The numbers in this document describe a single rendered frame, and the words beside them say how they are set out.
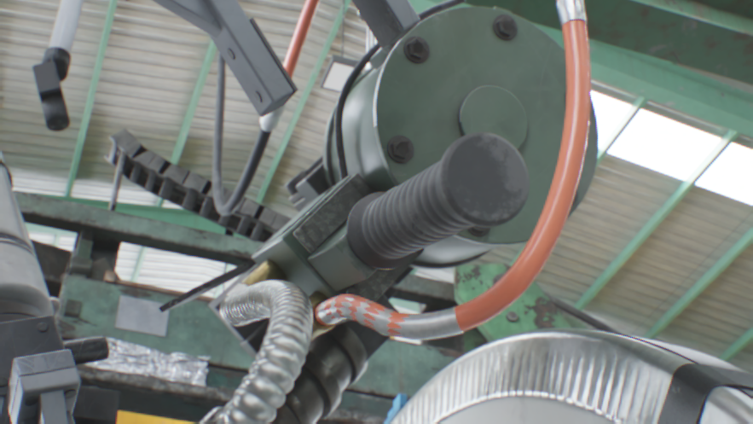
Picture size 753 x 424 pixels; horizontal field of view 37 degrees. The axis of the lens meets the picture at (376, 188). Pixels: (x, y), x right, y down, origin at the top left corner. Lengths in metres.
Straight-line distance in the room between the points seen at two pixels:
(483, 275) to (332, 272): 1.27
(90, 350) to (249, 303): 0.12
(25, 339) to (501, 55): 0.32
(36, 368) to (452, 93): 0.28
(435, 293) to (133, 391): 0.55
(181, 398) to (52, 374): 1.03
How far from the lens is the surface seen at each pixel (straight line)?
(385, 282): 0.65
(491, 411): 0.80
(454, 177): 0.49
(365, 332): 0.79
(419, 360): 1.78
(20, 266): 0.74
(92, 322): 1.67
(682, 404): 0.59
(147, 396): 1.64
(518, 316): 1.87
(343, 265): 0.62
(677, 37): 3.99
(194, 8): 0.54
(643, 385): 0.63
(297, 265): 0.67
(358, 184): 0.66
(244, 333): 0.85
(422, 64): 0.67
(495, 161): 0.50
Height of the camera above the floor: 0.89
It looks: 40 degrees up
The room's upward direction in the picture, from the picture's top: straight up
